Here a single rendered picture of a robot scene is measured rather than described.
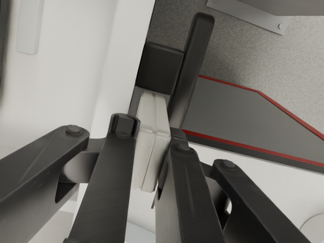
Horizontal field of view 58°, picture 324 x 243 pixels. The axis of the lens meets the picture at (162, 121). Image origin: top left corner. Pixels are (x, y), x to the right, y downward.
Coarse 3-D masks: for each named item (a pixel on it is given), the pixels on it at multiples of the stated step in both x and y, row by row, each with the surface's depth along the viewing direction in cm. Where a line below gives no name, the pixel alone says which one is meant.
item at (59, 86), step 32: (64, 0) 23; (96, 0) 23; (64, 32) 23; (96, 32) 24; (32, 64) 24; (64, 64) 24; (96, 64) 24; (0, 96) 25; (32, 96) 25; (64, 96) 25; (96, 96) 25; (0, 128) 26; (32, 128) 26
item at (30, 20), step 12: (24, 0) 21; (36, 0) 21; (24, 12) 22; (36, 12) 22; (24, 24) 22; (36, 24) 22; (24, 36) 22; (36, 36) 23; (24, 48) 23; (36, 48) 23
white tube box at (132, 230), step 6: (126, 228) 38; (132, 228) 38; (138, 228) 39; (126, 234) 37; (132, 234) 37; (138, 234) 38; (144, 234) 38; (150, 234) 39; (126, 240) 36; (132, 240) 36; (138, 240) 37; (144, 240) 37; (150, 240) 38
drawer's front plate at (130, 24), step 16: (128, 0) 14; (144, 0) 14; (128, 16) 15; (144, 16) 15; (112, 32) 15; (128, 32) 15; (144, 32) 15; (112, 48) 15; (128, 48) 15; (112, 64) 15; (128, 64) 15; (112, 80) 16; (128, 80) 16; (112, 96) 16; (128, 96) 16; (96, 112) 16; (112, 112) 16; (96, 128) 16; (80, 192) 18
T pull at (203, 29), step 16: (208, 16) 16; (192, 32) 17; (208, 32) 16; (144, 48) 17; (160, 48) 17; (176, 48) 18; (192, 48) 17; (144, 64) 17; (160, 64) 17; (176, 64) 17; (192, 64) 17; (144, 80) 17; (160, 80) 17; (176, 80) 18; (192, 80) 17; (176, 96) 18; (176, 112) 18
